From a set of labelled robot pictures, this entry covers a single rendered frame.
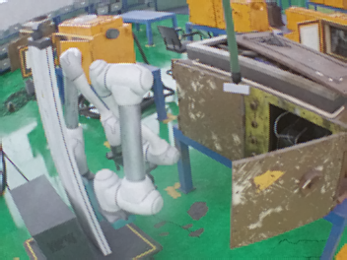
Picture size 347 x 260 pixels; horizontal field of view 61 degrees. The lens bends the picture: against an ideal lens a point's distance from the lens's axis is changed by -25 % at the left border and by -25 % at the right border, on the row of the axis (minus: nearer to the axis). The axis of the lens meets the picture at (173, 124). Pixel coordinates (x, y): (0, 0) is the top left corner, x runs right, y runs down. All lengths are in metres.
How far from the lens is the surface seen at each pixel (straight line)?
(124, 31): 4.33
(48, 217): 1.99
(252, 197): 1.61
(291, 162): 1.58
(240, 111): 2.24
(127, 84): 1.60
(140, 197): 1.80
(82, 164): 2.34
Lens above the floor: 2.05
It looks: 28 degrees down
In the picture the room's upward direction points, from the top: 8 degrees counter-clockwise
